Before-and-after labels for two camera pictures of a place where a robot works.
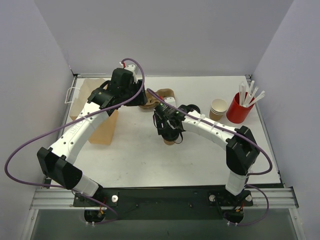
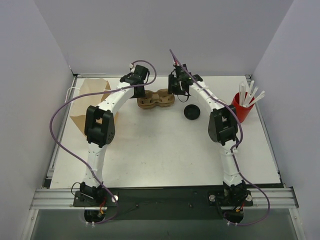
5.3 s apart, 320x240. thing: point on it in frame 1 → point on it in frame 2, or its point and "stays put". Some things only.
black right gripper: (162, 123) → (175, 88)
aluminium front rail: (63, 199) stays put
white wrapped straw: (250, 91) stays put
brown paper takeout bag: (105, 131) stays put
